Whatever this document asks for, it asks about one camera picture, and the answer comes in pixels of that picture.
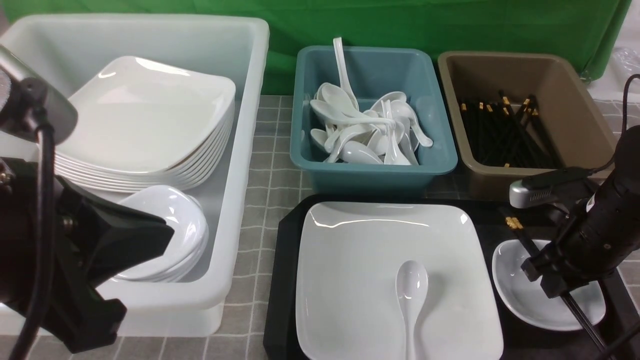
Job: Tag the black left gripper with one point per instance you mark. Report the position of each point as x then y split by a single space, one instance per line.
96 240

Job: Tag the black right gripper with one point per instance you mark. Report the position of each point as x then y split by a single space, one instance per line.
586 248

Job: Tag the small white square dish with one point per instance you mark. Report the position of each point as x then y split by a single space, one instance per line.
528 301

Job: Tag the white ceramic soup spoon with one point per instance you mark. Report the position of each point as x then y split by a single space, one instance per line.
411 286

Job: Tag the large white square plate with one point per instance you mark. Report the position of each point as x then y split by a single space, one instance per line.
346 306

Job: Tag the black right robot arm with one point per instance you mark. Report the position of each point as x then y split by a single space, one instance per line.
620 191

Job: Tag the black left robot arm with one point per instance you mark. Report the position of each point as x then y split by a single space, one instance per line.
18 236

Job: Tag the stack of small white dishes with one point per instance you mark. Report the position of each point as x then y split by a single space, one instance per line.
191 233

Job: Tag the stack of white square plates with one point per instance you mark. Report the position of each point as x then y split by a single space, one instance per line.
142 123

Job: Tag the pile of black chopsticks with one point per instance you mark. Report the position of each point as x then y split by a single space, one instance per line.
505 134

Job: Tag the brown plastic bin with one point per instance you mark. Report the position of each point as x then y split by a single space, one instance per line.
575 123

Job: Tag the grey checked tablecloth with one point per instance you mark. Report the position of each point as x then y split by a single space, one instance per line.
274 187

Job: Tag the pile of white spoons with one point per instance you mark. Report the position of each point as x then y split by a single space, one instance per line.
387 133

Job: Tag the green backdrop cloth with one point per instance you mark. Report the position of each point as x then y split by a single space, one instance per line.
583 32

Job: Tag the large white plastic tub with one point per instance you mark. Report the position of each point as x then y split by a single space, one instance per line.
69 49

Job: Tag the teal plastic bin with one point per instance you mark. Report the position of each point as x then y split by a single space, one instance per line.
372 72

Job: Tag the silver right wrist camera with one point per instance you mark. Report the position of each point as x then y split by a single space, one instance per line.
566 186

